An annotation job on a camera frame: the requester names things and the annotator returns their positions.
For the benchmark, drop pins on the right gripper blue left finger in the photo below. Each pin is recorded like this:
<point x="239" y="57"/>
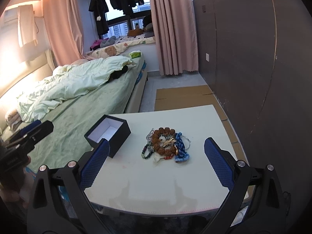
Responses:
<point x="58" y="203"/>

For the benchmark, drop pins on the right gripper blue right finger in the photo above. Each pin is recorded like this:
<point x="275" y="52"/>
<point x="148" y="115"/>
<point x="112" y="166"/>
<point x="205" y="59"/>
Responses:
<point x="267" y="211"/>

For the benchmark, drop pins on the white tissue paper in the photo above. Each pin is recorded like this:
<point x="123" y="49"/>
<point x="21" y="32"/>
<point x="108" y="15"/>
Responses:
<point x="157" y="158"/>

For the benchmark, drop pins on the black jewelry box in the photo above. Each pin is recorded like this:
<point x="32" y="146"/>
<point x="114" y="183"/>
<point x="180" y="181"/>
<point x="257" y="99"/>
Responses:
<point x="113" y="129"/>

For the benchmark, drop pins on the left hand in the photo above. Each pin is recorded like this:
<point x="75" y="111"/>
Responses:
<point x="12" y="194"/>

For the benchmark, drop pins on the folded beige towel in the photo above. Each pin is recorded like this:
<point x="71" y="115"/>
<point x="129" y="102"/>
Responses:
<point x="13" y="119"/>

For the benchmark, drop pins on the green bed mattress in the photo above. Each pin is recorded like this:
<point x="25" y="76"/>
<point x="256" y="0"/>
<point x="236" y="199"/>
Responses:
<point x="74" y="117"/>

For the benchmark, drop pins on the beige headboard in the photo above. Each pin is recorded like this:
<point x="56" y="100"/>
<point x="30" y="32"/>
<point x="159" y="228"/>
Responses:
<point x="43" y="65"/>

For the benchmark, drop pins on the light green duvet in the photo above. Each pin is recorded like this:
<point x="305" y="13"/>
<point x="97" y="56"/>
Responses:
<point x="67" y="82"/>

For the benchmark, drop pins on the gold pendant charm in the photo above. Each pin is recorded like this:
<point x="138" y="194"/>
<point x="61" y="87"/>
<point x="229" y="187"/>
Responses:
<point x="168" y="142"/>

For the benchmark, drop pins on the black garment on bed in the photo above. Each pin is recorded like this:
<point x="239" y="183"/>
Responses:
<point x="118" y="73"/>

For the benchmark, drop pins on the white air conditioner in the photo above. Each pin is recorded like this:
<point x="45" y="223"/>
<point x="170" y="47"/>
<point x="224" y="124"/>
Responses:
<point x="22" y="12"/>

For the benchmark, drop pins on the pink curtain left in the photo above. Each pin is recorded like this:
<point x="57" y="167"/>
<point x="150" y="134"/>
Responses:
<point x="64" y="29"/>

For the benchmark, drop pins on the pink curtain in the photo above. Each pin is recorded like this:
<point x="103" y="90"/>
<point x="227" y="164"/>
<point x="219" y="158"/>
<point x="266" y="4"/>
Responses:
<point x="175" y="36"/>
<point x="64" y="29"/>

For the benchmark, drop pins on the floral window seat cushion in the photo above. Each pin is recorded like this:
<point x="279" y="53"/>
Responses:
<point x="121" y="45"/>

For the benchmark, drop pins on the green tissue box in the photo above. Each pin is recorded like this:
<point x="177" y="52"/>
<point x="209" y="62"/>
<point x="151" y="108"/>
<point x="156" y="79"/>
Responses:
<point x="135" y="54"/>

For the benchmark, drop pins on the brown plush toy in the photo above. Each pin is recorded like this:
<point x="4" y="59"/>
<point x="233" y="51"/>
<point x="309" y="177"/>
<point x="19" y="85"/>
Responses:
<point x="135" y="32"/>

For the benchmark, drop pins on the pink curtain right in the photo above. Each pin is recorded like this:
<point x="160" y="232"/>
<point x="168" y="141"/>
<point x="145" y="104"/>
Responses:
<point x="175" y="36"/>

